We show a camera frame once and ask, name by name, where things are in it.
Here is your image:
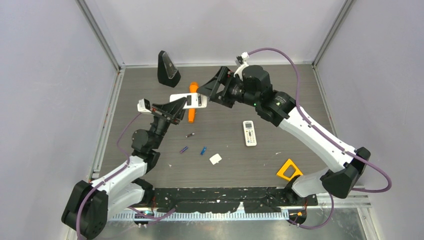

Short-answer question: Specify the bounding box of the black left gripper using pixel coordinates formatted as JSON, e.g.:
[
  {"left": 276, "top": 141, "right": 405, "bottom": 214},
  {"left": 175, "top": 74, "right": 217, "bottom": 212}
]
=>
[{"left": 149, "top": 97, "right": 188, "bottom": 150}]

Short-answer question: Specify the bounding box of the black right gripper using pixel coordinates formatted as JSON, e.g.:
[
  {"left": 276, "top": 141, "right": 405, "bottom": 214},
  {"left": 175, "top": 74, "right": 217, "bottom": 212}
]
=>
[{"left": 196, "top": 66, "right": 259, "bottom": 110}]

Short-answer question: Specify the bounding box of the red white remote control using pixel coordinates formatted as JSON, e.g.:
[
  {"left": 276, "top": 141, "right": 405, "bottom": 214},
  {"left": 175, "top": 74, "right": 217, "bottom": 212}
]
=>
[{"left": 169, "top": 93, "right": 209, "bottom": 110}]

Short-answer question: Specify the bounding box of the blue battery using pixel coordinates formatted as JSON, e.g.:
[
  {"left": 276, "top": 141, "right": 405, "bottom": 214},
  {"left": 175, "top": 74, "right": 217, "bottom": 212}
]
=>
[{"left": 200, "top": 146, "right": 207, "bottom": 156}]

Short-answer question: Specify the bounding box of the white battery cover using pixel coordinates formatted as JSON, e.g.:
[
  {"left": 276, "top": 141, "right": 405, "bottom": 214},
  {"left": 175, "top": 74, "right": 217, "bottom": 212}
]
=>
[{"left": 209, "top": 153, "right": 222, "bottom": 165}]

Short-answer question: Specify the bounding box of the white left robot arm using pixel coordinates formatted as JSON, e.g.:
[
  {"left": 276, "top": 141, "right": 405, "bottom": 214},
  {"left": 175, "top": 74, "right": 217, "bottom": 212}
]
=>
[{"left": 61, "top": 97, "right": 187, "bottom": 240}]

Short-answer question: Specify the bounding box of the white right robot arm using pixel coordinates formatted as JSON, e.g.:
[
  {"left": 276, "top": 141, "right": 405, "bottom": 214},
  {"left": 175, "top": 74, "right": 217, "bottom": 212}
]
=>
[{"left": 197, "top": 65, "right": 371, "bottom": 205}]

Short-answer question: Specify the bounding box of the black wedge stand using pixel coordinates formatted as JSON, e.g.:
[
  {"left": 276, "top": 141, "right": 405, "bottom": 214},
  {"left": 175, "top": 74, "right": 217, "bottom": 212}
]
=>
[{"left": 157, "top": 50, "right": 181, "bottom": 88}]

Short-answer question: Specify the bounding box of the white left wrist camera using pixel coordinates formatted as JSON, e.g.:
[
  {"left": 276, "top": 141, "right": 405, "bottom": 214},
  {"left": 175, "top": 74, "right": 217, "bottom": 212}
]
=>
[{"left": 137, "top": 98, "right": 152, "bottom": 114}]

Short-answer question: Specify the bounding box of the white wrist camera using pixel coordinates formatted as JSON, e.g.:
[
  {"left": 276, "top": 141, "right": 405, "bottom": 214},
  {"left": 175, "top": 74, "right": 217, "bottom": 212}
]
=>
[
  {"left": 234, "top": 52, "right": 249, "bottom": 80},
  {"left": 137, "top": 98, "right": 152, "bottom": 114}
]

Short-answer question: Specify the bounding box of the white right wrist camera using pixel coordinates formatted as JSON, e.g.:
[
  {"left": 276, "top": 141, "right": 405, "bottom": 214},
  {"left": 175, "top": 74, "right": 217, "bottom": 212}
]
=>
[{"left": 234, "top": 52, "right": 249, "bottom": 80}]

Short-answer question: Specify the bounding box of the yellow triangular frame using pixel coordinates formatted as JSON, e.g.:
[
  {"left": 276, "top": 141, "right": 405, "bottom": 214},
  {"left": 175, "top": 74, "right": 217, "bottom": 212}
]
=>
[{"left": 276, "top": 158, "right": 303, "bottom": 182}]

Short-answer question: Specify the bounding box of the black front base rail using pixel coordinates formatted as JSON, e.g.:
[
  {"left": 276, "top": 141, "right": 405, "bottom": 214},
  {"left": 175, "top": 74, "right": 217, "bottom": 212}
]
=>
[{"left": 154, "top": 186, "right": 318, "bottom": 214}]

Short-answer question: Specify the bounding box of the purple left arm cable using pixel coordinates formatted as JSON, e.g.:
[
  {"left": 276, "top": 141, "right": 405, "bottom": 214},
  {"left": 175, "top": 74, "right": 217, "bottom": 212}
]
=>
[{"left": 76, "top": 112, "right": 147, "bottom": 240}]

